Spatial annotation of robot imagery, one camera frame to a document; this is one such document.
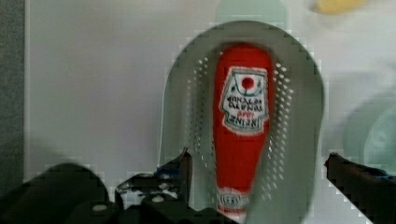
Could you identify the green metal strainer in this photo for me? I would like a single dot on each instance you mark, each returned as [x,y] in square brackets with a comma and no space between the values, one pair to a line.
[282,189]

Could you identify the black cylinder container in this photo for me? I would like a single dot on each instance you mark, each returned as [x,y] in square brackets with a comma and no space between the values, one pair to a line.
[52,197]

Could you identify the plush peeled banana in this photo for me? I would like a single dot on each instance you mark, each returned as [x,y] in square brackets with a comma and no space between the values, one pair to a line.
[335,7]

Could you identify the green metal cup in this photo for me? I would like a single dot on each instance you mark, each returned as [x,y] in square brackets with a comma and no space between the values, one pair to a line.
[369,136]

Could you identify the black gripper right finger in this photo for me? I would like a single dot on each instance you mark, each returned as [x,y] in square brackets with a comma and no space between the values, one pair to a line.
[371,190]

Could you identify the red plush ketchup bottle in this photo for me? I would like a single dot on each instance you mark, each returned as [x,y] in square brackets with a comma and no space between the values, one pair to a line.
[242,106]

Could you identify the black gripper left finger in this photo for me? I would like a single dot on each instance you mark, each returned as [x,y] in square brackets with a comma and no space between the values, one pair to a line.
[161,197]

